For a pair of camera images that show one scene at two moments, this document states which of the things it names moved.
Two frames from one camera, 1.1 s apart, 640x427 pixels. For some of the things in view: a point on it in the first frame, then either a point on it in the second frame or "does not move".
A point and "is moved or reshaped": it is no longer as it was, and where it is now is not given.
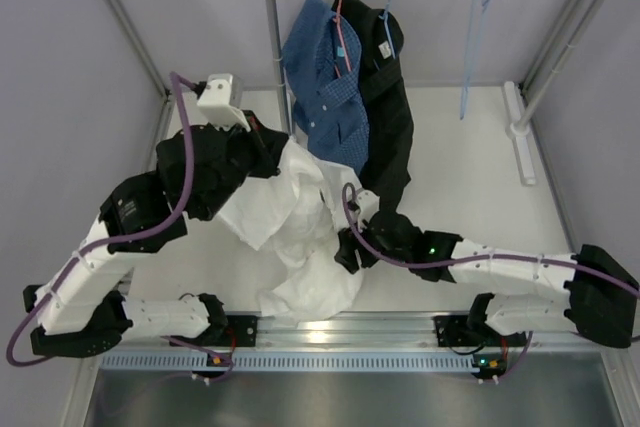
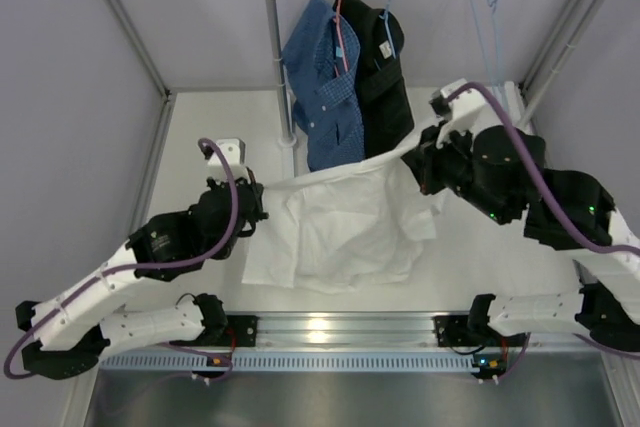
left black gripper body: [246, 155] -> [256, 213]
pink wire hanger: [336, 23] does not move
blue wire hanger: [480, 5] -> [495, 82]
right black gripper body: [370, 240] -> [451, 166]
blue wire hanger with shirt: [384, 16] does not move
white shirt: [297, 214] is moved or reshaped
